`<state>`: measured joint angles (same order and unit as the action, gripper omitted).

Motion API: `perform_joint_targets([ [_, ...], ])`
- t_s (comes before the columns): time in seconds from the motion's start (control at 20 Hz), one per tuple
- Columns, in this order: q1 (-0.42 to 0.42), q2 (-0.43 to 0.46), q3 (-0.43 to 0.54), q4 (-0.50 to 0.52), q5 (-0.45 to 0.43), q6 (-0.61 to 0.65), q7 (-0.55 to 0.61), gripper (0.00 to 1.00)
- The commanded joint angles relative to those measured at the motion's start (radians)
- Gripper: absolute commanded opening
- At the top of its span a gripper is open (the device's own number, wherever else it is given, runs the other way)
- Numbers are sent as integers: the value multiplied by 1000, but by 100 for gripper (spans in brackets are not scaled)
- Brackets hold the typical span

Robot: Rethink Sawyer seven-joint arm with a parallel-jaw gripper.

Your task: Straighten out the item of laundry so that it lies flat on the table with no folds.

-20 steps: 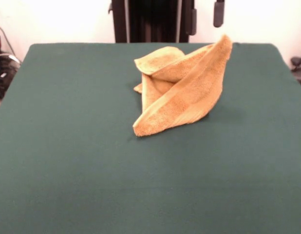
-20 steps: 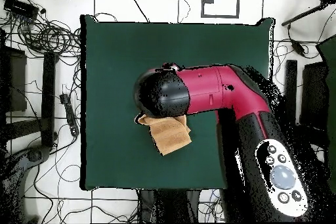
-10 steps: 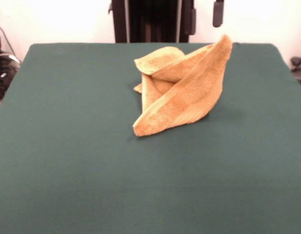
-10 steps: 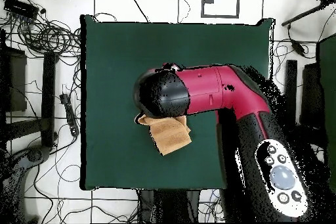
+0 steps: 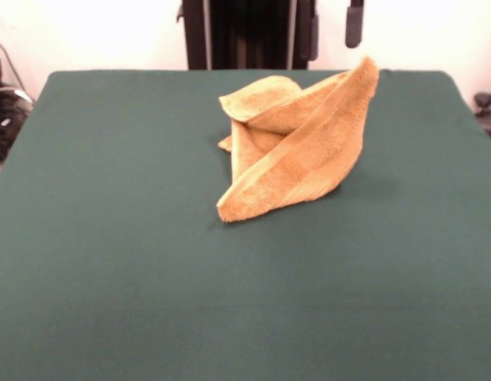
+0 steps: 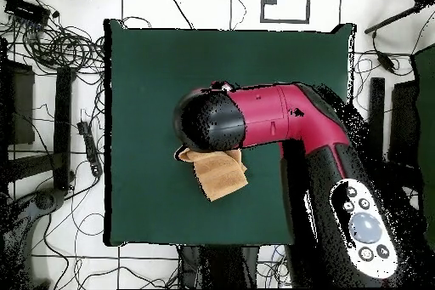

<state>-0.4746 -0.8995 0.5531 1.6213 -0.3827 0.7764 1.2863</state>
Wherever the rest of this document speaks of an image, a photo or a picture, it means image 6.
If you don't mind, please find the green hanging cloth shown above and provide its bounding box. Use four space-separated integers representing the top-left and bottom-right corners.
411 44 435 250

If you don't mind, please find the black electronics box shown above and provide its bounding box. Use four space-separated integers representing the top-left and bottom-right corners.
4 0 51 26

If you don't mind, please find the long black cable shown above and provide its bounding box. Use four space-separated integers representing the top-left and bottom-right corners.
158 0 194 30

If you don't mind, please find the black tripod pole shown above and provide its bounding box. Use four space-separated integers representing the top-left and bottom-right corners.
364 0 435 35

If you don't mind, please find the black power strip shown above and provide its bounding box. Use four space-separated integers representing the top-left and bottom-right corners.
76 120 104 178

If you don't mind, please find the black power adapter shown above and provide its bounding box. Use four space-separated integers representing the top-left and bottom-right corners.
371 31 397 73

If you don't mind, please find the tan terry towel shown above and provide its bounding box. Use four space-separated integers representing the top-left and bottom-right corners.
174 146 249 202

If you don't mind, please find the dark flat panel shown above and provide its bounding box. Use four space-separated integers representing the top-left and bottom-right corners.
388 80 421 165
0 60 36 146

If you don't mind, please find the dark round stand base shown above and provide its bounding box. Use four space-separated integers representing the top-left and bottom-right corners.
0 187 66 289

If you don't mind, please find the black cable bundle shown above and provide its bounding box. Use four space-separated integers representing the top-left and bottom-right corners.
0 0 106 83

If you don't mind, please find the grey square frame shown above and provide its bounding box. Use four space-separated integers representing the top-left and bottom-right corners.
260 0 312 25

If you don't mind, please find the dark green table cloth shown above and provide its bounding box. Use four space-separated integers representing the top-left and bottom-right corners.
103 18 356 247

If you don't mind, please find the black upright bar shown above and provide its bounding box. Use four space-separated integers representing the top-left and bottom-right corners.
369 77 386 156
53 66 74 190

